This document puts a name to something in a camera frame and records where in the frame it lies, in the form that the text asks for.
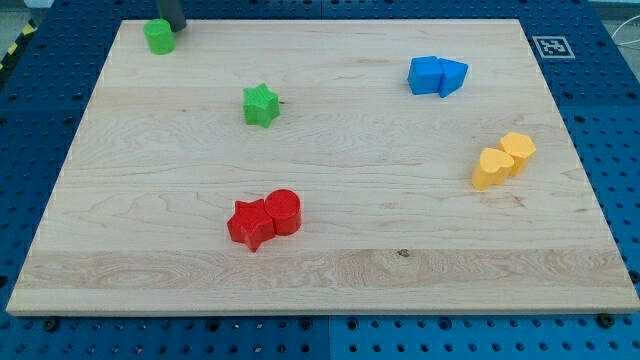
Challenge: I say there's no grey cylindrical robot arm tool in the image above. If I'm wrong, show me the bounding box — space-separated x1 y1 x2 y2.
155 0 187 32

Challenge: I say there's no blue triangle block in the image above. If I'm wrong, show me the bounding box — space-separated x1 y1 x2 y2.
438 58 469 98

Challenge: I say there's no light wooden board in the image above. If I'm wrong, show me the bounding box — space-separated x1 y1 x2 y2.
7 19 639 316

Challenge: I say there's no red cylinder block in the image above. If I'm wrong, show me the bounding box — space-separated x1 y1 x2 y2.
265 189 302 236

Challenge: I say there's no red star block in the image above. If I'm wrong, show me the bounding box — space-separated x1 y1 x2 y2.
227 199 275 252

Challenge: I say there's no green star block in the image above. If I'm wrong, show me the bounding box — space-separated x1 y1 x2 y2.
243 83 280 128

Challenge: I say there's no blue cube block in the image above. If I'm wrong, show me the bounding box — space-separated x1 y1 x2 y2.
407 56 444 95

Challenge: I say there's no yellow heart block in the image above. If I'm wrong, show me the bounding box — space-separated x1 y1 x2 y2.
471 148 515 190

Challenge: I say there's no yellow hexagon block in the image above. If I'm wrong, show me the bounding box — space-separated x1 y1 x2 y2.
498 132 537 176

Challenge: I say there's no green cylinder block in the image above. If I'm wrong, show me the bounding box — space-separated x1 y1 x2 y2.
143 18 175 55

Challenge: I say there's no white fiducial marker tag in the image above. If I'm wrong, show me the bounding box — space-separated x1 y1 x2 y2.
532 36 575 59

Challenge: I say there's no white cable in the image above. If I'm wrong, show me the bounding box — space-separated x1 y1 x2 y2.
610 13 640 52

